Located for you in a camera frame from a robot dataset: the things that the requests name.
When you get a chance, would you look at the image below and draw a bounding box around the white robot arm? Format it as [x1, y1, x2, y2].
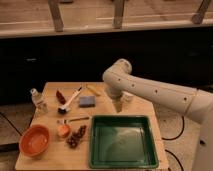
[102, 59, 213, 171]

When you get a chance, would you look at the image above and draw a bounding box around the orange bowl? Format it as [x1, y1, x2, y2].
[19, 125, 50, 157]

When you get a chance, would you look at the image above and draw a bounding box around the red brown sausage toy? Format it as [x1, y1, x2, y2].
[56, 90, 66, 104]

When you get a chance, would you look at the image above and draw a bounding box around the wooden table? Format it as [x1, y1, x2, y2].
[15, 82, 169, 171]

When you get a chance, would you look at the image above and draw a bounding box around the black cable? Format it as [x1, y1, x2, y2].
[161, 114, 186, 171]

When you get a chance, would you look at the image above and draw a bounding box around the clear plastic bottle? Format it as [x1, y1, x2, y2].
[30, 88, 48, 113]

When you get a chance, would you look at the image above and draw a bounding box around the green plastic tray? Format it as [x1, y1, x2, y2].
[89, 115, 159, 169]

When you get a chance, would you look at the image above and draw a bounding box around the brown grape bunch toy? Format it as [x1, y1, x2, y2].
[67, 125, 87, 148]

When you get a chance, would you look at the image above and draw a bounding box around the blue sponge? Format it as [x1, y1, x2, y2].
[79, 96, 95, 107]

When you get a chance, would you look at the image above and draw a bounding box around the metal spoon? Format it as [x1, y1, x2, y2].
[57, 117, 90, 124]

